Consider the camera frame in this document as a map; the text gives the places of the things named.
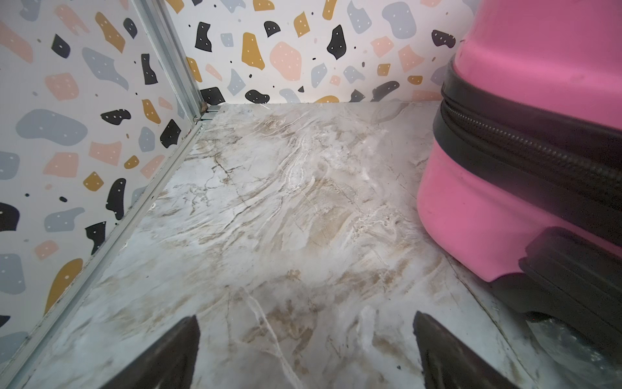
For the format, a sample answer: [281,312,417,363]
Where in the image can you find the pink hard-shell kids suitcase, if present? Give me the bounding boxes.
[417,1,621,356]

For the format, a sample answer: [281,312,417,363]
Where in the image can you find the left aluminium corner post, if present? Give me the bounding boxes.
[132,0,207,123]

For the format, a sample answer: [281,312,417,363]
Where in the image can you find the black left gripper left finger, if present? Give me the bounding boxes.
[102,315,201,389]

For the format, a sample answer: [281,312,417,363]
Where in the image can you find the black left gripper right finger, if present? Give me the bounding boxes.
[413,311,516,389]

